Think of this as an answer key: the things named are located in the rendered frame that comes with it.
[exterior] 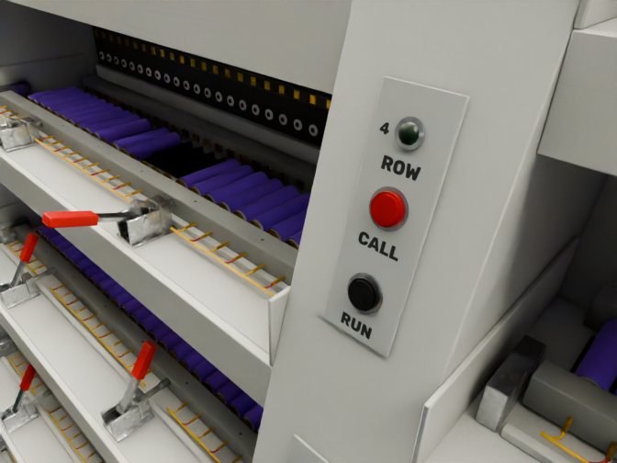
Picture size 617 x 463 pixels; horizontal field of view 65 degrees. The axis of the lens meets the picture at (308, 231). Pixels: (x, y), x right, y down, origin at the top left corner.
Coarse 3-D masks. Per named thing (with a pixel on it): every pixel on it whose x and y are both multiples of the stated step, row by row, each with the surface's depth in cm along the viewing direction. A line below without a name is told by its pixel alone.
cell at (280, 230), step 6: (306, 210) 40; (294, 216) 40; (300, 216) 40; (282, 222) 39; (288, 222) 39; (294, 222) 39; (300, 222) 39; (270, 228) 38; (276, 228) 38; (282, 228) 38; (288, 228) 38; (294, 228) 39; (300, 228) 39; (276, 234) 38; (282, 234) 38; (288, 234) 38; (282, 240) 38
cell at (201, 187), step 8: (240, 168) 47; (248, 168) 47; (216, 176) 45; (224, 176) 46; (232, 176) 46; (240, 176) 46; (200, 184) 44; (208, 184) 44; (216, 184) 45; (224, 184) 45; (200, 192) 44
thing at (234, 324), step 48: (48, 144) 56; (192, 144) 57; (288, 144) 49; (48, 192) 46; (96, 192) 46; (96, 240) 42; (144, 288) 38; (192, 288) 35; (240, 288) 35; (288, 288) 27; (192, 336) 35; (240, 336) 31; (240, 384) 33
